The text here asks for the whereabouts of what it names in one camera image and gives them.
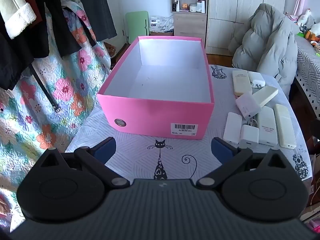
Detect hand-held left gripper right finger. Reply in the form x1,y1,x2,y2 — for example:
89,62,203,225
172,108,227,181
196,137,288,188

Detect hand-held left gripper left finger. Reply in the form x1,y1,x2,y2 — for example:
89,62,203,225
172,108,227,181
40,137,130,188

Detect large white power adapter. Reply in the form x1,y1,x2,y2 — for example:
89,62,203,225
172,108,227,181
236,92,262,120

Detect pink cardboard box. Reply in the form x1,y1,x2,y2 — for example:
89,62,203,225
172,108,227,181
97,36,215,140

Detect white power bank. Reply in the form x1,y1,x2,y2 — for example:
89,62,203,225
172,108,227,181
223,112,243,144

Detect small white charger block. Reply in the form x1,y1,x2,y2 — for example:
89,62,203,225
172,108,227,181
239,125,260,151

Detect cat print tablecloth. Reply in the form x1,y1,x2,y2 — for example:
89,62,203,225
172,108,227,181
65,64,313,181

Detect white printed remote control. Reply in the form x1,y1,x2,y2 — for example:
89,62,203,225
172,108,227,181
257,106,278,147

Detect long cream remote control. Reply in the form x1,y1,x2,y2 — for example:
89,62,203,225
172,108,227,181
273,103,297,149

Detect cream labelled remote control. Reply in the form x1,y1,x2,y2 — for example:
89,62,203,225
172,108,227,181
232,70,252,96

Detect floral quilt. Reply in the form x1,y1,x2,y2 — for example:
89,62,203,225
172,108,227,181
0,1,112,200

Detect black belt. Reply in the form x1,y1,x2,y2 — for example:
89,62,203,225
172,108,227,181
29,64,62,114

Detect patterned grey bed cover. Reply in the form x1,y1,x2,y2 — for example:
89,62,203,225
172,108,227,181
294,34,320,120

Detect grey puffer jacket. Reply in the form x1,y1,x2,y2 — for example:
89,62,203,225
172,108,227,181
229,3,299,101

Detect green folding stool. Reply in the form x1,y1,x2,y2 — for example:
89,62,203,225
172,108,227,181
125,11,150,44

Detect wooden shelf cabinet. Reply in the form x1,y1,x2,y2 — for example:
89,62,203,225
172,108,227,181
170,0,208,43

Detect black hanging coat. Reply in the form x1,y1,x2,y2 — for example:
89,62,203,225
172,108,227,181
0,17,50,91

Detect tissue packs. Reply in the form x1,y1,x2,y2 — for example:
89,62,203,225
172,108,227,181
149,15,174,32

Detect light wooden wardrobe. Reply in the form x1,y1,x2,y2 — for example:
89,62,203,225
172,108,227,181
205,0,288,55

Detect black hanging jacket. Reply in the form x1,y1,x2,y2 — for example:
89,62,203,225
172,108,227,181
42,0,118,58

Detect orange and white plush toy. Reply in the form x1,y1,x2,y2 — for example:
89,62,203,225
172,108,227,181
305,22,320,42

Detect white goose plush toy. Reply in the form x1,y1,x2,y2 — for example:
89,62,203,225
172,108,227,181
297,9,316,28

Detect cream coat with fleece cuff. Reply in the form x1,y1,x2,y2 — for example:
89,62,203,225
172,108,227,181
0,0,37,39

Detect white pronged wall charger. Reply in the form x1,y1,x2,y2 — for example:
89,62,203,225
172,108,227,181
247,71,266,89

